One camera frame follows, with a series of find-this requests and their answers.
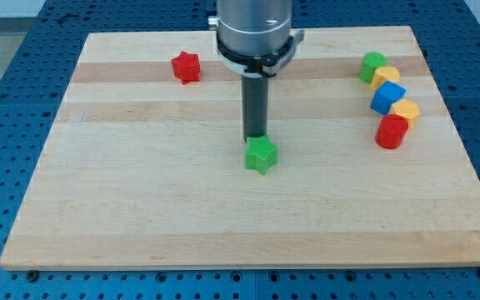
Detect black clamp ring mount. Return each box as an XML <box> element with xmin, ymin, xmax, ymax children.
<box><xmin>217</xmin><ymin>29</ymin><xmax>305</xmax><ymax>78</ymax></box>

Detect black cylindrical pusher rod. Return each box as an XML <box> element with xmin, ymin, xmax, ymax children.
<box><xmin>241</xmin><ymin>77</ymin><xmax>268</xmax><ymax>141</ymax></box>

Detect green star block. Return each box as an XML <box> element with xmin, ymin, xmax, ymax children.
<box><xmin>245</xmin><ymin>135</ymin><xmax>278</xmax><ymax>175</ymax></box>

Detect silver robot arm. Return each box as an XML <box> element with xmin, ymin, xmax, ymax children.
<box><xmin>209</xmin><ymin>0</ymin><xmax>305</xmax><ymax>140</ymax></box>

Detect red star block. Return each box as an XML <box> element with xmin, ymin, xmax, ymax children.
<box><xmin>171</xmin><ymin>51</ymin><xmax>201</xmax><ymax>85</ymax></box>

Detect green cylinder block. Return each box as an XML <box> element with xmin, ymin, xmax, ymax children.
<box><xmin>358</xmin><ymin>52</ymin><xmax>388</xmax><ymax>83</ymax></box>

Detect yellow pentagon block upper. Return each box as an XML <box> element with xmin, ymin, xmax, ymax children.
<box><xmin>370</xmin><ymin>66</ymin><xmax>400</xmax><ymax>91</ymax></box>

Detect blue cube block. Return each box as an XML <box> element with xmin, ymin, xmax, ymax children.
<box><xmin>370</xmin><ymin>81</ymin><xmax>407</xmax><ymax>115</ymax></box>

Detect wooden board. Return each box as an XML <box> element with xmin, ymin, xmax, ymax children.
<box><xmin>0</xmin><ymin>26</ymin><xmax>480</xmax><ymax>271</ymax></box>

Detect red cylinder block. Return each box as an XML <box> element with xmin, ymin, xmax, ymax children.
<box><xmin>375</xmin><ymin>114</ymin><xmax>408</xmax><ymax>149</ymax></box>

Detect yellow hexagon block lower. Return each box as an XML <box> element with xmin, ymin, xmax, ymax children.
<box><xmin>389</xmin><ymin>98</ymin><xmax>421</xmax><ymax>131</ymax></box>

